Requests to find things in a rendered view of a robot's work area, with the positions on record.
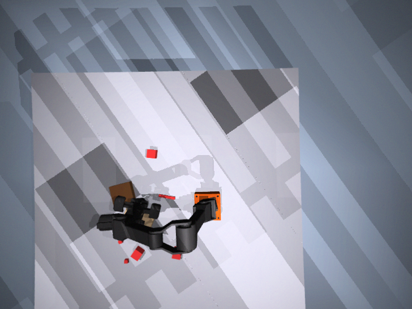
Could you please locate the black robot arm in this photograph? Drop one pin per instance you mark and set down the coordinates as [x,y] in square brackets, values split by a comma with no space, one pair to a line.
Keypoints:
[129,225]

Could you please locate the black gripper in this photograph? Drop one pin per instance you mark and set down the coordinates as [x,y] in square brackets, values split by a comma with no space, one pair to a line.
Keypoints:
[139,205]

